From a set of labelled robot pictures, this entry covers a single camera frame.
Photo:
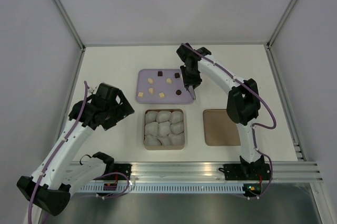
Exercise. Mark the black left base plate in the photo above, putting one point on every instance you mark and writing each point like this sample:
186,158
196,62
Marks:
124,168

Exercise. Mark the lilac plastic tray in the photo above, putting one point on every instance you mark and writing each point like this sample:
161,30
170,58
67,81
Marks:
160,86

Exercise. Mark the aluminium frame post right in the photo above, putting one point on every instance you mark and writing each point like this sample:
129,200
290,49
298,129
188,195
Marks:
286,14

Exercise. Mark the white slotted cable duct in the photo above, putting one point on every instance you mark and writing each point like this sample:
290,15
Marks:
175,188

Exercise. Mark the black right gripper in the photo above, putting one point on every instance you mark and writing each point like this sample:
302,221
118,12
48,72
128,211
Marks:
195,82

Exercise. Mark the beige tin box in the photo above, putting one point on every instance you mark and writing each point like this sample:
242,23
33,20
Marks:
163,129

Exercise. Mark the aluminium frame post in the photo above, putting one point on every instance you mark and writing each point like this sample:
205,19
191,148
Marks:
286,14
69,24

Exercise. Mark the metal tongs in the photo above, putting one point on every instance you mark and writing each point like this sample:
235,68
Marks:
190,90

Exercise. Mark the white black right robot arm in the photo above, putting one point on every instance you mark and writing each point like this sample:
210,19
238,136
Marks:
242,107

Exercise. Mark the aluminium mounting rail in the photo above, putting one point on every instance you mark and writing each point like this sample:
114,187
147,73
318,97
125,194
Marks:
197,172

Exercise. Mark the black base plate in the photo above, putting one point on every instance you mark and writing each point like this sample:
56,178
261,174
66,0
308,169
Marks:
124,168
240,172

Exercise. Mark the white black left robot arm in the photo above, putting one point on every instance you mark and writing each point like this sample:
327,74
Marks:
50,187

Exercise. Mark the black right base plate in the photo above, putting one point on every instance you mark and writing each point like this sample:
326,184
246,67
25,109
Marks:
240,172

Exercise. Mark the aluminium frame post left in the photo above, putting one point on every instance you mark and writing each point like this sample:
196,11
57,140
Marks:
69,24

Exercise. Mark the beige tin lid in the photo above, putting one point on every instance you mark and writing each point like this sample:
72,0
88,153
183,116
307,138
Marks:
219,130

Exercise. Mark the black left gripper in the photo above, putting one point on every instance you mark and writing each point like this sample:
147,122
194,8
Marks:
124,110

